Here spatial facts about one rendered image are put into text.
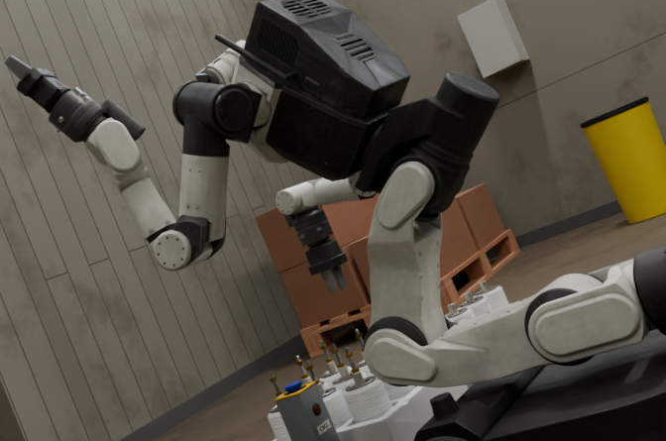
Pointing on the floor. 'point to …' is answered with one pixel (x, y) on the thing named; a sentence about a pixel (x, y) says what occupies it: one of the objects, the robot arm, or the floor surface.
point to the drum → (631, 158)
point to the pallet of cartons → (285, 246)
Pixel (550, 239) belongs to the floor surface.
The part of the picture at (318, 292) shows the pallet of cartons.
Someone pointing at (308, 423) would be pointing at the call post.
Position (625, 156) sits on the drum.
